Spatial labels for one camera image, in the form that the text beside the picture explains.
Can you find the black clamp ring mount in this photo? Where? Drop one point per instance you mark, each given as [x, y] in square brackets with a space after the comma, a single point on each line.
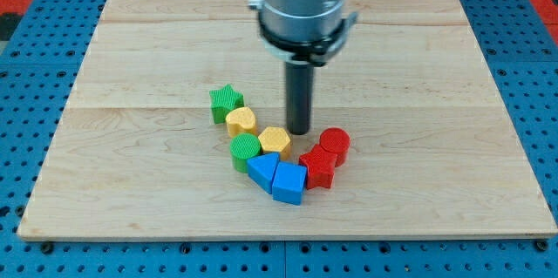
[317, 53]

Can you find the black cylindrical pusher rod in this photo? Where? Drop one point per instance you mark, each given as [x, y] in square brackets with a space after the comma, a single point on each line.
[299, 81]

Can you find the green star block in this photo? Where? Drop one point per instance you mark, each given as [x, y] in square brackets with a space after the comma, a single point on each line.
[224, 101]

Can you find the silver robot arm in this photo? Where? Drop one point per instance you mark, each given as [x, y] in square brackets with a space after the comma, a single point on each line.
[304, 34]

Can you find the red star block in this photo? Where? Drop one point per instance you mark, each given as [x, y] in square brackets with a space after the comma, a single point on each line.
[320, 166]

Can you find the yellow hexagon block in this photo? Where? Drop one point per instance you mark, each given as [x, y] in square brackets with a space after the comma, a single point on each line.
[276, 140]

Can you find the red cylinder block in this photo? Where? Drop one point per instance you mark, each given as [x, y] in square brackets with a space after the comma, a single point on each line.
[336, 140]

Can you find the yellow heart block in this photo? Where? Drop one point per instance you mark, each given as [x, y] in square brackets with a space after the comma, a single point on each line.
[241, 120]

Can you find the green cylinder block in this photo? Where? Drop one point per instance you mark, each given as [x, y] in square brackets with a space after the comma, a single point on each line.
[243, 147]

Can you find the blue triangle block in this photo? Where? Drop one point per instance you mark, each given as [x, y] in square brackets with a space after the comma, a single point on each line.
[262, 170]

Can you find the blue pentagon block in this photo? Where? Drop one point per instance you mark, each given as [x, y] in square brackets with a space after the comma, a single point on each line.
[289, 183]

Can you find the wooden board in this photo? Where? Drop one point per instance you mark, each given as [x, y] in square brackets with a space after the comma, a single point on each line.
[137, 157]

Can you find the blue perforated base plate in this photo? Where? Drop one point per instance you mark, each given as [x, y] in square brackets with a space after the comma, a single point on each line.
[38, 68]

